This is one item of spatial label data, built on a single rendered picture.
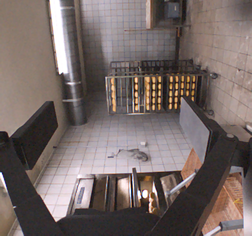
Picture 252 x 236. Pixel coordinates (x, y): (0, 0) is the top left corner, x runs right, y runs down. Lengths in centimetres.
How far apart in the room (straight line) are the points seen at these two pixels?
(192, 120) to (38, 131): 13
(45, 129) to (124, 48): 512
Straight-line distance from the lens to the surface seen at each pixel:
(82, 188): 235
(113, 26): 526
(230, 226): 133
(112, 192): 223
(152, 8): 447
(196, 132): 16
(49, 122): 19
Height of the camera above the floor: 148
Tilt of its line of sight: level
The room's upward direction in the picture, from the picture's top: 92 degrees counter-clockwise
